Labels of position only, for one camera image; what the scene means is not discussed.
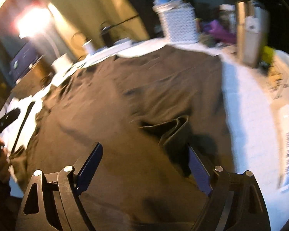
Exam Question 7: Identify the olive green printed t-shirt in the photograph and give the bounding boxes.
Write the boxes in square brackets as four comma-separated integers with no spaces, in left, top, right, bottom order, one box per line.
[12,46,234,230]

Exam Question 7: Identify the person's left hand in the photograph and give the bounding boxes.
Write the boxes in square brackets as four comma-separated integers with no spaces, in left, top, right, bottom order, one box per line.
[0,138,10,183]

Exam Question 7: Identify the brown cardboard box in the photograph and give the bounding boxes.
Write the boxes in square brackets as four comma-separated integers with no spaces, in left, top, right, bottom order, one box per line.
[11,56,55,99]

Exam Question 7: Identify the dark tablet screen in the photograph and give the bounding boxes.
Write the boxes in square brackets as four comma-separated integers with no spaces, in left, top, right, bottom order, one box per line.
[9,42,40,83]

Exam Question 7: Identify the white textured bed cover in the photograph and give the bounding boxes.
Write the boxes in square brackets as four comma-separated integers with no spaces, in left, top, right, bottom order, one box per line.
[0,37,289,231]

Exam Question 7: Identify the white desk lamp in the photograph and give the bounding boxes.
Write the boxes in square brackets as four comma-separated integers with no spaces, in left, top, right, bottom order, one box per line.
[14,4,75,73]

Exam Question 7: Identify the white charger plug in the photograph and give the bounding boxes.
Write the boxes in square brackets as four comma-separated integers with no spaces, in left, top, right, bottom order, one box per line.
[82,40,96,55]

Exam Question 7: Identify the black charger plug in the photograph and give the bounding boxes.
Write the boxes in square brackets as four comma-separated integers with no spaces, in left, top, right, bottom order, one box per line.
[101,26,114,48]

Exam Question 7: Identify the purple cloth item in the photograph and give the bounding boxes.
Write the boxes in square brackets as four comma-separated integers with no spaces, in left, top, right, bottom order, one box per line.
[203,20,236,44]

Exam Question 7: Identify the white woven basket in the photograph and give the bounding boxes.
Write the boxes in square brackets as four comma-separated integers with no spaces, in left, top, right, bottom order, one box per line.
[153,0,198,44]

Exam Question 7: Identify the steel thermos bottle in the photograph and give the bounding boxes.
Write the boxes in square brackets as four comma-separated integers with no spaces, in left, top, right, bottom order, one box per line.
[235,0,269,68]

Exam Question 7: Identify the black strap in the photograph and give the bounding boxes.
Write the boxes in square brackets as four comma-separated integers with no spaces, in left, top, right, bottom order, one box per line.
[10,101,36,154]

